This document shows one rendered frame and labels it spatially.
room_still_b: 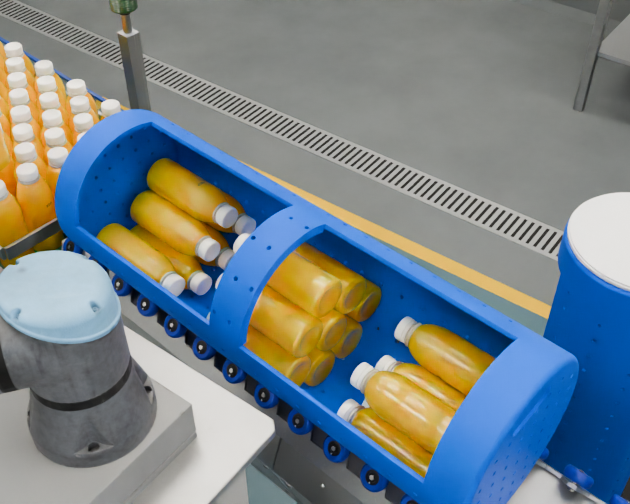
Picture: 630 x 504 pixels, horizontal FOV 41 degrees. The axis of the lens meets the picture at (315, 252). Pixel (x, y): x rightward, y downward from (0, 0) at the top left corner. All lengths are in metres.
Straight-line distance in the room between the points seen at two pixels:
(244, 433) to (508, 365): 0.35
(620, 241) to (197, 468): 0.89
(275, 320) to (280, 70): 2.85
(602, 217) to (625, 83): 2.56
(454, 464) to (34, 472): 0.50
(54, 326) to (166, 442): 0.26
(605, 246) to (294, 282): 0.61
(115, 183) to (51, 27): 3.05
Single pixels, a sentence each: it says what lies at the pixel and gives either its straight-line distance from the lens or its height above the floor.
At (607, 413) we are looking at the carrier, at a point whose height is 0.70.
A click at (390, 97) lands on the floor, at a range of 3.84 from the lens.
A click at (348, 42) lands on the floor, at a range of 4.26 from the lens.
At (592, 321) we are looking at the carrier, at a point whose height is 0.93.
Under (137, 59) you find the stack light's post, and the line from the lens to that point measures 2.08.
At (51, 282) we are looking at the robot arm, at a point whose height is 1.44.
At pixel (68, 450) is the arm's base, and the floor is 1.25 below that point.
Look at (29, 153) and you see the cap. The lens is 1.72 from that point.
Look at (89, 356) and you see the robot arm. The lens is 0.90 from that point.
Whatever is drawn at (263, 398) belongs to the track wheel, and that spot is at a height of 0.96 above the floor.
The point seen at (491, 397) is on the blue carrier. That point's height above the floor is 1.22.
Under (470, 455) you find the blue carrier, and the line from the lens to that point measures 1.06.
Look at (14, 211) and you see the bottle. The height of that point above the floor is 1.04.
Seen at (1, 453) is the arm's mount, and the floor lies 1.22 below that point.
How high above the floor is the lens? 2.05
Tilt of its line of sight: 43 degrees down
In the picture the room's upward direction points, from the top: straight up
